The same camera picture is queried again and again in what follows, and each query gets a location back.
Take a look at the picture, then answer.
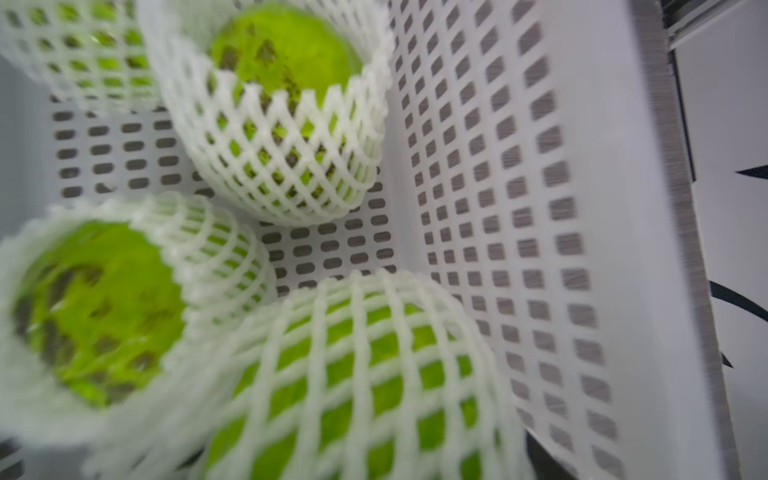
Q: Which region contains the white perforated plastic basket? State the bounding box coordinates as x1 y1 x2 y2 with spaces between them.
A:
1 1 740 479

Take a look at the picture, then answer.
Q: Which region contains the green custard apple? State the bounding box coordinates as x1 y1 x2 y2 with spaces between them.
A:
203 290 518 479
11 220 186 409
208 2 364 104

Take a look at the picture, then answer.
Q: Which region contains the white foam net front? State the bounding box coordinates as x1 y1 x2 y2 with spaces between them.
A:
1 191 276 446

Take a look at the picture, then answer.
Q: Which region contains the white foam net sleeve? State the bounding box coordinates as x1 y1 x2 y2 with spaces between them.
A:
1 1 162 116

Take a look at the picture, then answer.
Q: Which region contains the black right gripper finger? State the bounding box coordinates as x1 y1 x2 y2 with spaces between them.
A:
526 431 575 480

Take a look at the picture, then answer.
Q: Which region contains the white foam net back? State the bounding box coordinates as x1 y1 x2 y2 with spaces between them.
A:
83 270 535 479

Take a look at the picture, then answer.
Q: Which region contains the white foam net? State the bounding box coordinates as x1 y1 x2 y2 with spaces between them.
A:
1 191 276 446
137 1 395 226
83 270 535 479

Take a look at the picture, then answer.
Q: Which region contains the green custard apple front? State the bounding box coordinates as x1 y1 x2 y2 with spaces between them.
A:
11 220 186 409

